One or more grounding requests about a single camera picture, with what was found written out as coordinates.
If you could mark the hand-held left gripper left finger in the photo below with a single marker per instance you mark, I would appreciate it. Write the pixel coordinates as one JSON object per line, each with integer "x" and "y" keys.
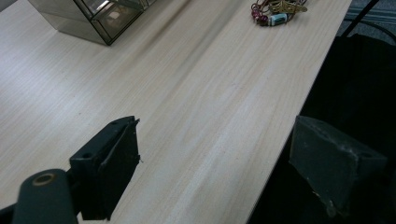
{"x": 106, "y": 168}

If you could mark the glass jewelry box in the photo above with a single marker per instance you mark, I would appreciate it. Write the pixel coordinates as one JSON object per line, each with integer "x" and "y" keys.
{"x": 93, "y": 18}

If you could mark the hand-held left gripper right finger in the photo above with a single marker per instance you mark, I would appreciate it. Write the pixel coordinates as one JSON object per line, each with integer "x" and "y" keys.
{"x": 327, "y": 161}

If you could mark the black cloth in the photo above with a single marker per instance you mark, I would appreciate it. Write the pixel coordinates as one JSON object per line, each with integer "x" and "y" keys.
{"x": 351, "y": 93}

